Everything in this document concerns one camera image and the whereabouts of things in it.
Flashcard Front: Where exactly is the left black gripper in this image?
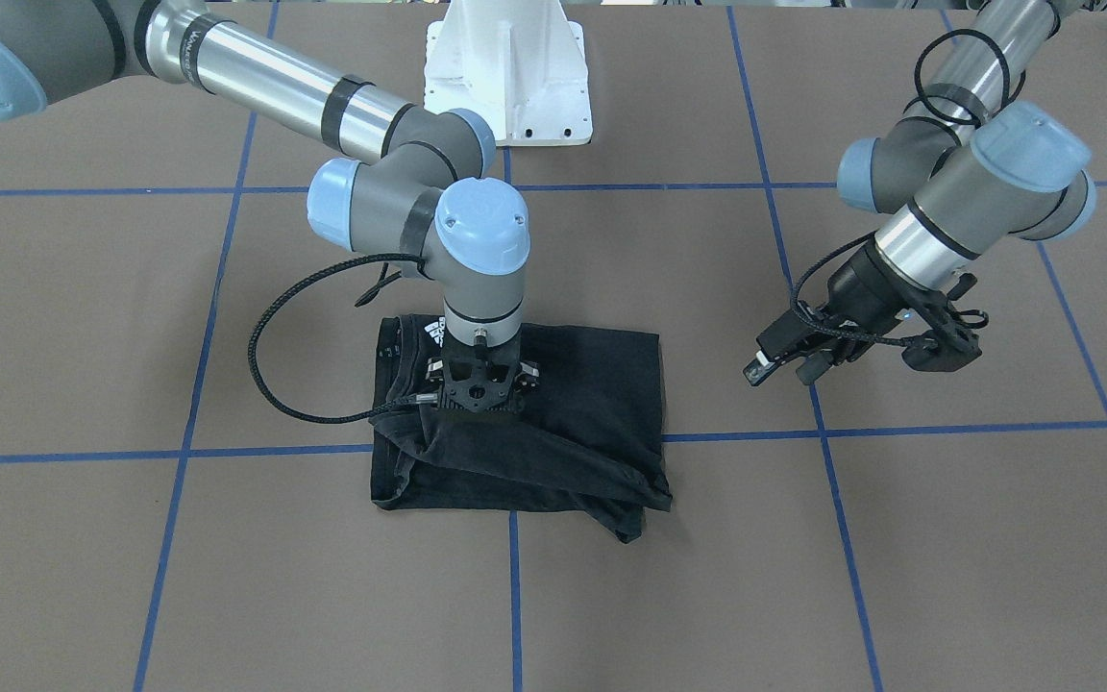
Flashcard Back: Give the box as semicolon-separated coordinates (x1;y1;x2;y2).
743;240;981;386

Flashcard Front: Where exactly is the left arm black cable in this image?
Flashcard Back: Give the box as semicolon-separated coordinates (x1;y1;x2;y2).
790;27;1027;349

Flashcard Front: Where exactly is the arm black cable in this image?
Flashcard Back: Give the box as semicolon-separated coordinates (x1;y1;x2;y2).
247;254;439;426
790;27;1027;349

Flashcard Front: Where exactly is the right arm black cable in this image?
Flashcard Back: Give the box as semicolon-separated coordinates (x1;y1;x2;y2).
247;254;439;426

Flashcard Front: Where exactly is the black graphic t-shirt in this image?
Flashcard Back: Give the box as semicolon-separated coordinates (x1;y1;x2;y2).
370;323;674;543

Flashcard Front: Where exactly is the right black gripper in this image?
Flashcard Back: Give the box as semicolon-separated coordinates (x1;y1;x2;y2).
426;332;540;415

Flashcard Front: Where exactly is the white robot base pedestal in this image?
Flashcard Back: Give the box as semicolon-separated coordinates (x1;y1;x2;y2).
423;1;594;146

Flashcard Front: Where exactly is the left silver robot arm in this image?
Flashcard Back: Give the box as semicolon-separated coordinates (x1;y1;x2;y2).
744;1;1097;386

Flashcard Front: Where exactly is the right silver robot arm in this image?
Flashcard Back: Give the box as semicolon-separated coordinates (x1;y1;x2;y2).
0;1;539;421

